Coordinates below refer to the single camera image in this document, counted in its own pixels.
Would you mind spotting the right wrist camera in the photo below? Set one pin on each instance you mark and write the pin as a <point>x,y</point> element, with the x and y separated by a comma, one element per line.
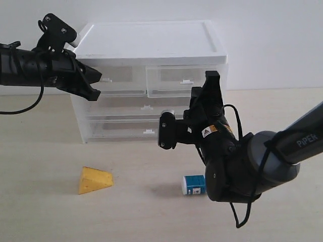
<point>167,130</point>

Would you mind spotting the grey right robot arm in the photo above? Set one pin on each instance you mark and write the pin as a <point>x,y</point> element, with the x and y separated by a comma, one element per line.
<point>238,169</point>

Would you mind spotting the wide clear drawer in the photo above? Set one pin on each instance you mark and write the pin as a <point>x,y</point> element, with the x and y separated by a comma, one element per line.
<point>109,106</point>
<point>123,128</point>

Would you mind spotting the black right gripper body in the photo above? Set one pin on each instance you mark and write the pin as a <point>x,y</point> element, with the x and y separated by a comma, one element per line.
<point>207,128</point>

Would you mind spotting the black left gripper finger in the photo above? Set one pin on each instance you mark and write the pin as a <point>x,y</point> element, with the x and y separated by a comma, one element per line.
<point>84,90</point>
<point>92,75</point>

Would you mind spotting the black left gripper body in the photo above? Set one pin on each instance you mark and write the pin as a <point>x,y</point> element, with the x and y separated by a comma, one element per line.
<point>67,69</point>

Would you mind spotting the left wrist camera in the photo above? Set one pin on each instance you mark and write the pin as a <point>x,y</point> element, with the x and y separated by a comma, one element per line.
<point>56,33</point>

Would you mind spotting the middle wide clear drawer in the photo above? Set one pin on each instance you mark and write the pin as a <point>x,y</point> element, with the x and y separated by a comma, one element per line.
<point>109,106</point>

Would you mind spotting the white plastic drawer cabinet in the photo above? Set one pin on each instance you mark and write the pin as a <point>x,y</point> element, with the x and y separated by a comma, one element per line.
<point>165,43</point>

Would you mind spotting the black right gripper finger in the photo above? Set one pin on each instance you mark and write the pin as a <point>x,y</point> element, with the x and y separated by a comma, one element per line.
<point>196,107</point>
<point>211,100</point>

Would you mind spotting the bottom wide clear drawer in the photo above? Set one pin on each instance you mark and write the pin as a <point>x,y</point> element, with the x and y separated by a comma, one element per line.
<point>123,128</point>

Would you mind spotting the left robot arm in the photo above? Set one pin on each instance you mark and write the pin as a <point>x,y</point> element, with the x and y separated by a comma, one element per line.
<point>38,67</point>

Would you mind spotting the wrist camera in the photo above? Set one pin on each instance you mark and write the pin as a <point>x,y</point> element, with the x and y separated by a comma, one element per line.
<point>56,33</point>
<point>167,130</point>

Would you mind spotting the white blue pill bottle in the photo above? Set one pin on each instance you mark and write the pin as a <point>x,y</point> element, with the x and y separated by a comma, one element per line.
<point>193,185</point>

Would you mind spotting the yellow cheese wedge toy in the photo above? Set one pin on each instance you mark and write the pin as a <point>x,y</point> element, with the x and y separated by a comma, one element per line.
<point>92,179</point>

